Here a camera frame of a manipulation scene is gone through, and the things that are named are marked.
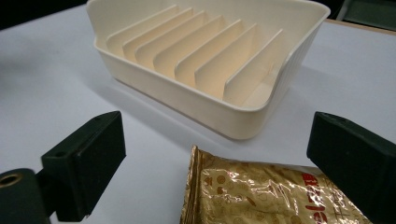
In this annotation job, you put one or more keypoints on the cream plastic divider rack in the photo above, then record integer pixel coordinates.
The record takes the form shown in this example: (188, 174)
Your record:
(199, 93)

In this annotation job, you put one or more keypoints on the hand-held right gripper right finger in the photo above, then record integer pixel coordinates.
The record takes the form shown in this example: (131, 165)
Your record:
(358, 161)

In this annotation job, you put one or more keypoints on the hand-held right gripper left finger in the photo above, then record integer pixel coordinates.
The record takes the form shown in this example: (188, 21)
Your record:
(82, 168)

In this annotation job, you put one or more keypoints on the gold foil snack packet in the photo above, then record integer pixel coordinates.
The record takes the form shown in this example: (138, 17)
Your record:
(264, 193)

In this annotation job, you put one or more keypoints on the green board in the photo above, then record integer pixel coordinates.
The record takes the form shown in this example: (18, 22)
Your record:
(370, 12)

